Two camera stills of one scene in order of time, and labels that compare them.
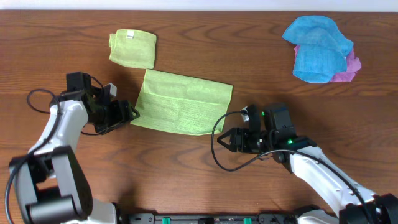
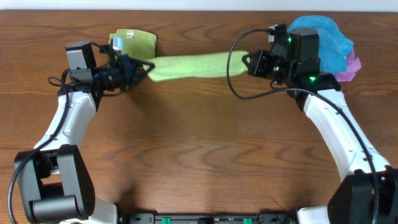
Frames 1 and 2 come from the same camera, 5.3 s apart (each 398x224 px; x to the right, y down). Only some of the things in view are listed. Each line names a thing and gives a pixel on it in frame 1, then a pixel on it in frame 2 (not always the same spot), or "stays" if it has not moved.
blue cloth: (321, 50) stays
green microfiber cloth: (183, 104) → (213, 64)
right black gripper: (237, 133) → (263, 55)
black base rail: (209, 218) stays
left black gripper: (119, 112) → (127, 69)
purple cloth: (353, 65) stays
